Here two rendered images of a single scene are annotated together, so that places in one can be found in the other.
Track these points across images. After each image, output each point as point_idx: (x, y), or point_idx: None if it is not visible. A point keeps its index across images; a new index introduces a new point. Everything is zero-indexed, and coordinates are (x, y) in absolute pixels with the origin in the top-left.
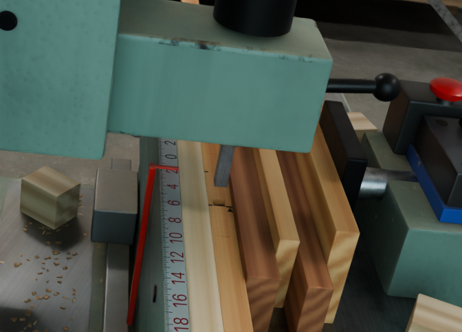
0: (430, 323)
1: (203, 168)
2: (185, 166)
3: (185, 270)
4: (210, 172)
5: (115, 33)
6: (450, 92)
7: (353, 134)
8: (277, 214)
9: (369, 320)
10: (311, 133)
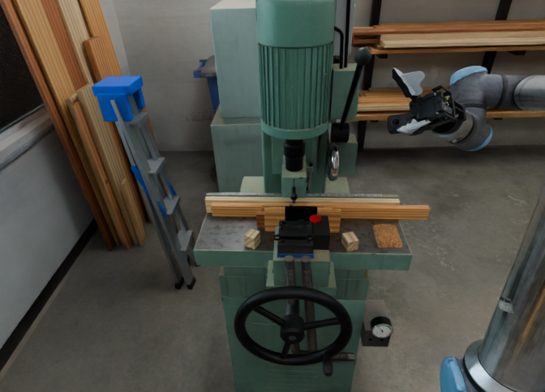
0: (249, 230)
1: (300, 200)
2: (300, 198)
3: (259, 196)
4: (303, 204)
5: (272, 150)
6: (310, 217)
7: (298, 208)
8: (279, 207)
9: (266, 237)
10: (281, 192)
